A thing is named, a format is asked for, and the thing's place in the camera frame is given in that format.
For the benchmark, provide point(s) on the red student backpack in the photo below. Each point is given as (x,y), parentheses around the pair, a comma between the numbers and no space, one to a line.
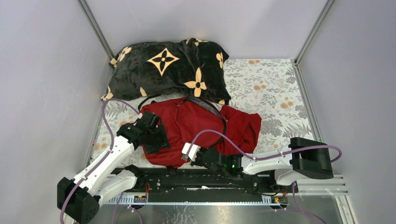
(183,119)

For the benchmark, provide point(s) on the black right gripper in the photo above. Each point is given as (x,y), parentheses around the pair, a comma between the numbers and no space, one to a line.
(195,162)

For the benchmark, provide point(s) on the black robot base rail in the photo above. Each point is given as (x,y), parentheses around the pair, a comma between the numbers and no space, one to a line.
(200,186)

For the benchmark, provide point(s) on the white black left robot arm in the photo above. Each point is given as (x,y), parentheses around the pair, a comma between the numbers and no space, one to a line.
(80,198)

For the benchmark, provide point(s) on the floral patterned table mat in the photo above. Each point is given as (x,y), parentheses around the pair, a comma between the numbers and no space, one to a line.
(268,87)

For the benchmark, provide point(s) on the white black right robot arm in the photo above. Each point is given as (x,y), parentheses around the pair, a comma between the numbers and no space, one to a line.
(301,159)

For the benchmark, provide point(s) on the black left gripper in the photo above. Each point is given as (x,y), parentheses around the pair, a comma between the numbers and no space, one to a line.
(155,136)

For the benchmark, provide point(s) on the red cloth garment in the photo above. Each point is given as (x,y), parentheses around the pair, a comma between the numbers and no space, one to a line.
(242,128)

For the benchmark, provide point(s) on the black floral plush blanket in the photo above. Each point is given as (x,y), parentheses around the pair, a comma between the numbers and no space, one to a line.
(190,67)

